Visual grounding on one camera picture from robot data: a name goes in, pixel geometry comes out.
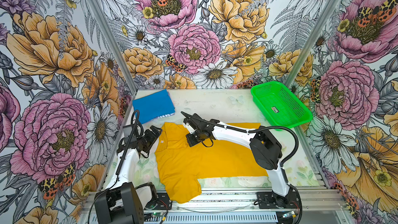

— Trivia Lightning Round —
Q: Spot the yellow t shirt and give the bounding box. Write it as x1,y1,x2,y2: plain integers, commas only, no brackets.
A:
154,122,267,204

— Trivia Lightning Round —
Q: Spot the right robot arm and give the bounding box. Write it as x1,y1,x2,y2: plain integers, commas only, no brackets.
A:
182,112,298,198

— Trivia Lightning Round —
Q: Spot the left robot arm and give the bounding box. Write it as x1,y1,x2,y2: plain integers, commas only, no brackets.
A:
93,125,162,224

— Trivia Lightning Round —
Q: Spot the folded blue t shirt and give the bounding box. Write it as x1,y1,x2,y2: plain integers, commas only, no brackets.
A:
132,89,175,124

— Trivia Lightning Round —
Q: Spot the green circuit board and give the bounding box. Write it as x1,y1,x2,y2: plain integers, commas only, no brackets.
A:
144,212,168,221

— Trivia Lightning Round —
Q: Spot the green plastic basket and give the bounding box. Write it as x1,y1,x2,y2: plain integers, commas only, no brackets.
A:
251,81,313,129

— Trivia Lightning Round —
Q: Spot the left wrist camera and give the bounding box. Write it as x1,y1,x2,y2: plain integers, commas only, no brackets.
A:
122,124,137,140

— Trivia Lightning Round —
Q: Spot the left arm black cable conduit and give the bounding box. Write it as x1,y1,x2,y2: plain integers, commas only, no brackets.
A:
86,109,141,224

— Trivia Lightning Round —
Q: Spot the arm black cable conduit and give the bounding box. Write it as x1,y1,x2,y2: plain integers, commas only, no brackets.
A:
181,111,303,224
86,109,141,224

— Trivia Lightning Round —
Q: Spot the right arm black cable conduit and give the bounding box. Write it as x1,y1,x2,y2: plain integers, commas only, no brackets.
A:
181,111,303,224

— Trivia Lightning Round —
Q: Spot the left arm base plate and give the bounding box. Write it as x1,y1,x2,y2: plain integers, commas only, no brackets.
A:
145,193,173,210

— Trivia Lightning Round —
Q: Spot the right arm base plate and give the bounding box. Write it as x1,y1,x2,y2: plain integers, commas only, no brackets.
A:
256,191,299,209

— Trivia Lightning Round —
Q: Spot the aluminium front frame rail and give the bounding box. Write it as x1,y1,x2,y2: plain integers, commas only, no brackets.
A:
80,188,346,214

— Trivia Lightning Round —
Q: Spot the aluminium left corner post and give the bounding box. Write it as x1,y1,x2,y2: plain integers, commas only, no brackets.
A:
86,0,138,96

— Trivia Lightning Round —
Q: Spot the aluminium corner post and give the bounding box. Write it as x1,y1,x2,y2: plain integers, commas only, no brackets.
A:
86,0,138,96
284,0,341,88

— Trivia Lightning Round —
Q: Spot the aluminium right corner post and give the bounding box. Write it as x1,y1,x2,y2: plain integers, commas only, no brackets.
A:
284,0,341,88

